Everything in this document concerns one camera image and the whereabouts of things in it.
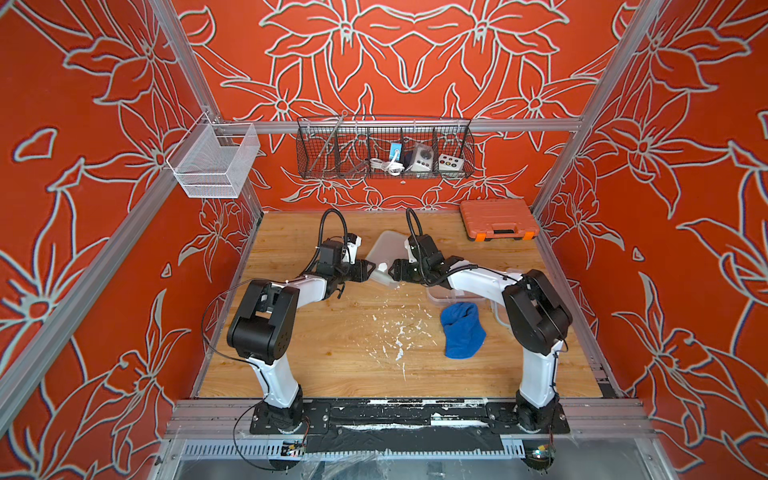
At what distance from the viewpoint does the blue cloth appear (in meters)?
0.83

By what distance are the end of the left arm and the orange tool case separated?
17.2 inches

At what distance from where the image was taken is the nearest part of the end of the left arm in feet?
2.53

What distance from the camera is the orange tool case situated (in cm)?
109

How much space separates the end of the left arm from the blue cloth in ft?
0.97

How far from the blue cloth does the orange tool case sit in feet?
1.14
